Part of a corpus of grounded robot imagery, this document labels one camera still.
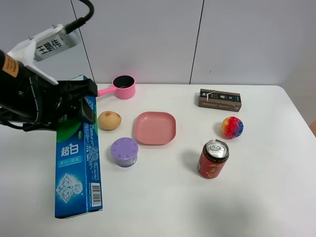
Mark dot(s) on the brown cardboard box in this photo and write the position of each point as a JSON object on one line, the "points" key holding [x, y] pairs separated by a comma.
{"points": [[220, 100]]}

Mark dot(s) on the red drink can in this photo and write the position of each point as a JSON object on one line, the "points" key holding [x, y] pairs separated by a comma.
{"points": [[213, 157]]}

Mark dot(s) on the purple lidded jar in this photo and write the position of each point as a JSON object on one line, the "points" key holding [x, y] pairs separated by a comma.
{"points": [[124, 151]]}

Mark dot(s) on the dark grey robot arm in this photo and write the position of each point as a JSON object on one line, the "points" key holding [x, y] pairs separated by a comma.
{"points": [[69, 109]]}

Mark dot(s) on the pink square plate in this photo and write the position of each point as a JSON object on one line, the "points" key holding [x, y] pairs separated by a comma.
{"points": [[155, 128]]}

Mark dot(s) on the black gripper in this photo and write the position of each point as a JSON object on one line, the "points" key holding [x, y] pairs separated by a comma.
{"points": [[28, 102]]}

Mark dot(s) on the rainbow spiky ball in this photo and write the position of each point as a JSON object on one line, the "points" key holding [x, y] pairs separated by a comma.
{"points": [[232, 127]]}

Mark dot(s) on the brown potato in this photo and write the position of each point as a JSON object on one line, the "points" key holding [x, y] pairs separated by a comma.
{"points": [[109, 120]]}

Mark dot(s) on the pink toy saucepan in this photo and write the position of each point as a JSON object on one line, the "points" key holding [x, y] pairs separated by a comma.
{"points": [[122, 86]]}

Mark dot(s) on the Darlie toothpaste box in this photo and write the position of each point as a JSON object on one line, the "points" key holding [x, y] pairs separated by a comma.
{"points": [[77, 171]]}

